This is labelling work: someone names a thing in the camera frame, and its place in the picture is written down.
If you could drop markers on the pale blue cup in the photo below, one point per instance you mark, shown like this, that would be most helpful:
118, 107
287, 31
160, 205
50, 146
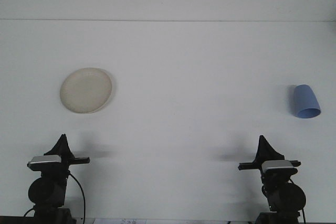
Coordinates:
304, 99

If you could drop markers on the pale round plate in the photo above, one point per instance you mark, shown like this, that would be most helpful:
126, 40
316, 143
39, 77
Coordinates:
85, 91

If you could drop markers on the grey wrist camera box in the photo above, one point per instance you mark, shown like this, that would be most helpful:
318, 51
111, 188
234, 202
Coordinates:
278, 166
44, 161

